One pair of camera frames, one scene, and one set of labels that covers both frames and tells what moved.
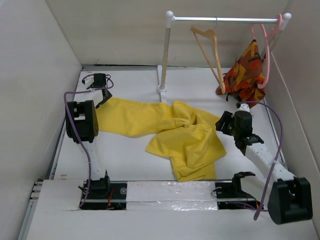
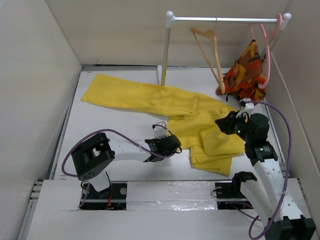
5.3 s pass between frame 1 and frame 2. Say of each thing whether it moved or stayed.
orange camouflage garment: stayed
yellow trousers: moved
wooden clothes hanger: stayed
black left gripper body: moved
